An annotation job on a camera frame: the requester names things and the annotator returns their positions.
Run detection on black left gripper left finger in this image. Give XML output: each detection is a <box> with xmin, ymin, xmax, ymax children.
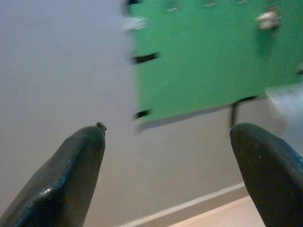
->
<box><xmin>0</xmin><ymin>122</ymin><xmax>107</xmax><ymax>227</ymax></box>

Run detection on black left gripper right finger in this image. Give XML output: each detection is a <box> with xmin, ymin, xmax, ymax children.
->
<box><xmin>229</xmin><ymin>122</ymin><xmax>303</xmax><ymax>227</ymax></box>

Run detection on white card with orange logo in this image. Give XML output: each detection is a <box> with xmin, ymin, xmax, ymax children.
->
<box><xmin>257</xmin><ymin>10</ymin><xmax>280</xmax><ymax>30</ymax></box>

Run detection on black tape strip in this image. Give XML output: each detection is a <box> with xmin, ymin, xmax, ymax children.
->
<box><xmin>131</xmin><ymin>52</ymin><xmax>160</xmax><ymax>64</ymax></box>
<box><xmin>134</xmin><ymin>108</ymin><xmax>152</xmax><ymax>119</ymax></box>

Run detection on green board with metal hooks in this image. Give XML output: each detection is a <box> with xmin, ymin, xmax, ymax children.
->
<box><xmin>126</xmin><ymin>0</ymin><xmax>303</xmax><ymax>130</ymax></box>

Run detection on clear white tape strip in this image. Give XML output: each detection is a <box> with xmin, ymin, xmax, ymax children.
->
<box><xmin>122</xmin><ymin>16</ymin><xmax>148</xmax><ymax>31</ymax></box>

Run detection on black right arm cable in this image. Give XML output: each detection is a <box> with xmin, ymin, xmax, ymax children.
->
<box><xmin>230</xmin><ymin>95</ymin><xmax>259</xmax><ymax>129</ymax></box>

